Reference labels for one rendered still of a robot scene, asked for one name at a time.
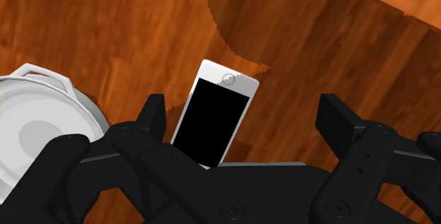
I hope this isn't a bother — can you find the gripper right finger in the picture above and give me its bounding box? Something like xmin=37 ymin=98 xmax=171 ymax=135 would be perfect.
xmin=308 ymin=93 xmax=441 ymax=224

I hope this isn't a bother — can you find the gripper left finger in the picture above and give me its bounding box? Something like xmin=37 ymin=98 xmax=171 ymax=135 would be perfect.
xmin=0 ymin=93 xmax=256 ymax=224

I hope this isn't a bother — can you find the white smartphone with black screen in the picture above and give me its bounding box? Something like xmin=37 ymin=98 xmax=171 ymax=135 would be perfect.
xmin=170 ymin=59 xmax=260 ymax=170

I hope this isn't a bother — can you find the white pot with handles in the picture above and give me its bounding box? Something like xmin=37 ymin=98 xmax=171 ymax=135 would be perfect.
xmin=0 ymin=63 xmax=111 ymax=204

